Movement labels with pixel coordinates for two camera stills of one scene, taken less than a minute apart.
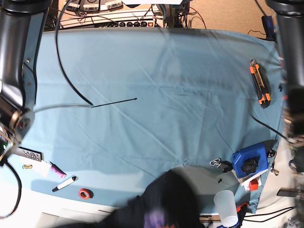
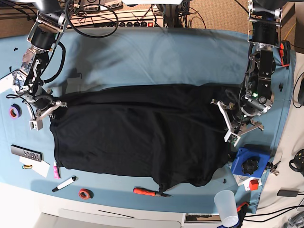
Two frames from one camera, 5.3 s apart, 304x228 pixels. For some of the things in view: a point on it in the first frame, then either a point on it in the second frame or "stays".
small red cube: (253, 185) stays
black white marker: (64, 184) stays
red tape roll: (85, 194) stays
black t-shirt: (172, 200) → (174, 133)
